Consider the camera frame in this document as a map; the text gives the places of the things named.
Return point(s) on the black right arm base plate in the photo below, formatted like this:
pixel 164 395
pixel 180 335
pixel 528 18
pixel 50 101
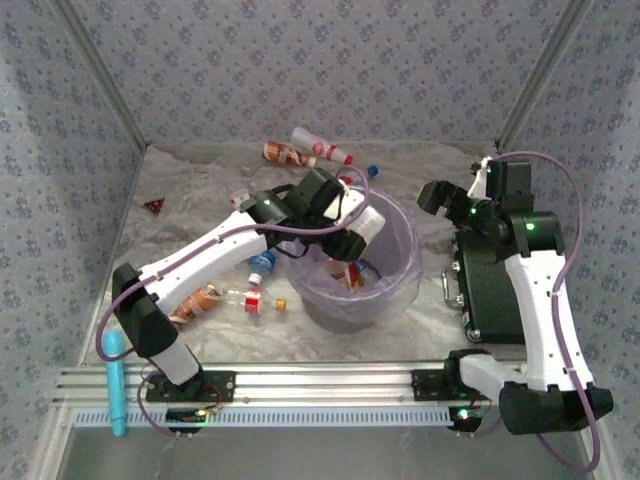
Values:
pixel 427 385

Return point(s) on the purple plastic bin liner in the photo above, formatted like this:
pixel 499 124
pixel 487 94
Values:
pixel 400 260

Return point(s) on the small blue label bottle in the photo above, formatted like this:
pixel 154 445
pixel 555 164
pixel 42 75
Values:
pixel 263 262

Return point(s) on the clear bottle with red label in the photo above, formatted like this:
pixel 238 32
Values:
pixel 354 277

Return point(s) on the left controller board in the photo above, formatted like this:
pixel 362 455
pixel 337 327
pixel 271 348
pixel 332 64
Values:
pixel 185 415

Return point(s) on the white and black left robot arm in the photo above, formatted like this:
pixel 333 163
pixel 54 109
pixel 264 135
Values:
pixel 200 260

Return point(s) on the grey metal panel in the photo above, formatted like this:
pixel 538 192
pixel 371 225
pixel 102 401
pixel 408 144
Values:
pixel 325 455

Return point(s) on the brown coffee bottle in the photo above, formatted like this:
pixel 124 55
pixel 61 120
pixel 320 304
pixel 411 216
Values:
pixel 200 300
pixel 282 152

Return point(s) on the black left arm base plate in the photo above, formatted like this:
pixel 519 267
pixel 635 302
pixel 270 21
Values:
pixel 222 387

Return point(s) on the clear bottle red white label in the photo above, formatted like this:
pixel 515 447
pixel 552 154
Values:
pixel 240 199

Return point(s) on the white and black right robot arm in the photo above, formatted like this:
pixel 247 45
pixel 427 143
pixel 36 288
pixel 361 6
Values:
pixel 545 320

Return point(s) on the teal plastic tube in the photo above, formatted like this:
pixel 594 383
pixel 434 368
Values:
pixel 116 380

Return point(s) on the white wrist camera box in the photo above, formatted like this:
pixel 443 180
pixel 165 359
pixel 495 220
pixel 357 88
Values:
pixel 481 182
pixel 352 202

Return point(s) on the red triangle sticker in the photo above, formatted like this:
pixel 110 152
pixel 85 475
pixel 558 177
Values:
pixel 155 206

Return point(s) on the black hard case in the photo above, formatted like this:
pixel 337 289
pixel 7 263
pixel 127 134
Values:
pixel 490 290

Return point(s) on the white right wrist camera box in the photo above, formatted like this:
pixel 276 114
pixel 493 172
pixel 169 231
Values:
pixel 481 182

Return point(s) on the white bottle with red cap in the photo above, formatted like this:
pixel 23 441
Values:
pixel 312 142

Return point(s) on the clear ribbed plastic bottle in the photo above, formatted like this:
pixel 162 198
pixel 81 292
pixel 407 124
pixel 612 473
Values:
pixel 370 222

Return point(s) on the aluminium corner post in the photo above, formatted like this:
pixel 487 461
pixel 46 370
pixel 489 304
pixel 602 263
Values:
pixel 106 75
pixel 542 75

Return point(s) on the controller board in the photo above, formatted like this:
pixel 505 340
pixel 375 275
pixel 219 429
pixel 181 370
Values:
pixel 465 420
pixel 185 415

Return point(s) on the aluminium mounting rail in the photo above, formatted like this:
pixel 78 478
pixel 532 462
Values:
pixel 325 385

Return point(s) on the small red label bottle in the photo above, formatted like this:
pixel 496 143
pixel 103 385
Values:
pixel 348 180

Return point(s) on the red label bottle orange cap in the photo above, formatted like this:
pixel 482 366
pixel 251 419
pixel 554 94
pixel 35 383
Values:
pixel 253 301

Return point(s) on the right controller board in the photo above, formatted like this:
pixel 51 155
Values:
pixel 465 420

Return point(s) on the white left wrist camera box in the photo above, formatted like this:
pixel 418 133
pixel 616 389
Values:
pixel 352 202

